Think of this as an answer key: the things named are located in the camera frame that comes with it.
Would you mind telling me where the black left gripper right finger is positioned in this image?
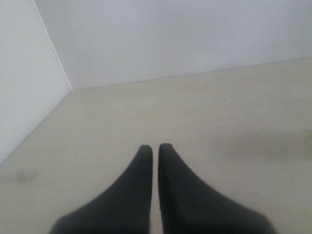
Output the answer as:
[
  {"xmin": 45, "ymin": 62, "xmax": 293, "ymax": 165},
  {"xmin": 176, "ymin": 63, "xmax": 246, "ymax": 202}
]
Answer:
[{"xmin": 158, "ymin": 143, "xmax": 276, "ymax": 234}]

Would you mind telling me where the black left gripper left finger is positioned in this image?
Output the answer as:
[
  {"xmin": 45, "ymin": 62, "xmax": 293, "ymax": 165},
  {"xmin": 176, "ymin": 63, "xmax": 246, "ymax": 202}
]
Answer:
[{"xmin": 50, "ymin": 145, "xmax": 153, "ymax": 234}]

